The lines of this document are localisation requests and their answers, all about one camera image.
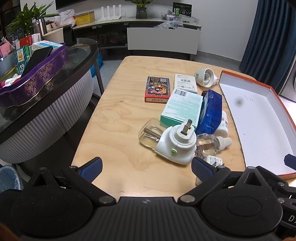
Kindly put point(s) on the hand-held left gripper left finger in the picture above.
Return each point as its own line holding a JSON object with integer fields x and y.
{"x": 92, "y": 165}

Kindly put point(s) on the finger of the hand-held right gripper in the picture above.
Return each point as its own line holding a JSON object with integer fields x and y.
{"x": 290, "y": 160}
{"x": 289, "y": 191}

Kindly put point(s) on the black and green box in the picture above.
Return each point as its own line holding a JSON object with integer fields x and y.
{"x": 182, "y": 9}

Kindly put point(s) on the white heater with clear bottle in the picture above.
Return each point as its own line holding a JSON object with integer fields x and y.
{"x": 175, "y": 146}

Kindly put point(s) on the stainless steel tumbler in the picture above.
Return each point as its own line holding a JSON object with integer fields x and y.
{"x": 40, "y": 27}

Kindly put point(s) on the green and white box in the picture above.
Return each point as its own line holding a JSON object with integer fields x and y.
{"x": 22, "y": 55}

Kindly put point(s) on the red playing card box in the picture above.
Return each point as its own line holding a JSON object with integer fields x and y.
{"x": 157, "y": 89}

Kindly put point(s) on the leafy bamboo plant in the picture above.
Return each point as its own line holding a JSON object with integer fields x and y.
{"x": 27, "y": 16}

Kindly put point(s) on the black box-shaped device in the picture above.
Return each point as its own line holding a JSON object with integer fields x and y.
{"x": 69, "y": 34}

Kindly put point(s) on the blue marbled box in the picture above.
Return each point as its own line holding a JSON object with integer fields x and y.
{"x": 211, "y": 111}

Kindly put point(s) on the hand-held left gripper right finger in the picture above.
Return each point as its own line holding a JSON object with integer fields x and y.
{"x": 203, "y": 168}

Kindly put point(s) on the black television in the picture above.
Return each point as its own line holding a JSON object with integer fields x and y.
{"x": 67, "y": 3}

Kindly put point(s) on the small white carton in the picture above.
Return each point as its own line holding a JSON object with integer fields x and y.
{"x": 185, "y": 83}

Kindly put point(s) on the white plug adapter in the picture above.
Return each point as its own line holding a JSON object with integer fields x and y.
{"x": 211, "y": 160}

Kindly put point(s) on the television cabinet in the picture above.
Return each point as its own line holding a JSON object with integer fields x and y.
{"x": 115, "y": 25}

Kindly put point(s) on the round black glass table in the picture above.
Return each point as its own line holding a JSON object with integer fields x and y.
{"x": 76, "y": 60}

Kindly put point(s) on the blue plastic bag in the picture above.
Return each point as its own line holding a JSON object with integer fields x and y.
{"x": 100, "y": 60}

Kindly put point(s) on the purple patterned tin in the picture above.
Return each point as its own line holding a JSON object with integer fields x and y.
{"x": 34, "y": 81}

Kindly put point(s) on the white light bulb adapter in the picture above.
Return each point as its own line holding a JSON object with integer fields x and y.
{"x": 204, "y": 77}

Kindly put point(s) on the dark blue curtain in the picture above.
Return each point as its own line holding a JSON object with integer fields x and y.
{"x": 266, "y": 34}

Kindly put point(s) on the clear acrylic organizer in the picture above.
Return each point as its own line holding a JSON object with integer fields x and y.
{"x": 171, "y": 17}

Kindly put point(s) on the white pill bottle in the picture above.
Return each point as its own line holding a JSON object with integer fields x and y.
{"x": 223, "y": 124}

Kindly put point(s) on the white router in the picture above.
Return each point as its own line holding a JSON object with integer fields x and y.
{"x": 109, "y": 14}

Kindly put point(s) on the white box lid tray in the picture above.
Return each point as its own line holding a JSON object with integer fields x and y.
{"x": 254, "y": 120}

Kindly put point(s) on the clear bottle with white cap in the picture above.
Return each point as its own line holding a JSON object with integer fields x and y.
{"x": 208, "y": 144}

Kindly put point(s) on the trash bin with blue liner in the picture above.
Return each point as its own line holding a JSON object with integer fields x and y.
{"x": 9, "y": 178}

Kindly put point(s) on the white plastic bag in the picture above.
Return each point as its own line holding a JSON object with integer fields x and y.
{"x": 68, "y": 17}

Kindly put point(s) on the potted plant in dark vase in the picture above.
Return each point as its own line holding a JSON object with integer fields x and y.
{"x": 141, "y": 12}

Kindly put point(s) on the black phone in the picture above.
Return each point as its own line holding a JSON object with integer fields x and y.
{"x": 34, "y": 59}

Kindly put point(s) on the yellow box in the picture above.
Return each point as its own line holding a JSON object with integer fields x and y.
{"x": 85, "y": 18}

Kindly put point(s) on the clear plastic bag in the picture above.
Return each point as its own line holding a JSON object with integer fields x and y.
{"x": 167, "y": 25}

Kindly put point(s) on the white and blue medicine box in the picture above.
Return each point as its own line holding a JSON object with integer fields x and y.
{"x": 46, "y": 45}

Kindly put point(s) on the mint green carton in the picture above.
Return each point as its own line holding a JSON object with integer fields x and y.
{"x": 182, "y": 106}

